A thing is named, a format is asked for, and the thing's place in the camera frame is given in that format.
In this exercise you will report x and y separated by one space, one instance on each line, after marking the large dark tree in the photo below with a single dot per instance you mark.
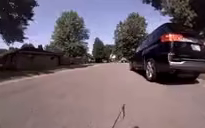
10 16
193 11

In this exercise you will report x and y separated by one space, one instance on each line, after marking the small dark tree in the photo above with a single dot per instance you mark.
98 50

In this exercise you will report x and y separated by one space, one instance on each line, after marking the low dark building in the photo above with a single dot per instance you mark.
30 60

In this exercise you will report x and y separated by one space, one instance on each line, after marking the black car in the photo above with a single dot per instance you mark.
176 50

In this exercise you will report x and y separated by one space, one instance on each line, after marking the tall green tree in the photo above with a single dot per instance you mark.
70 33
130 35

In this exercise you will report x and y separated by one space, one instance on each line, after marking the grey asphalt road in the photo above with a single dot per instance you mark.
90 93

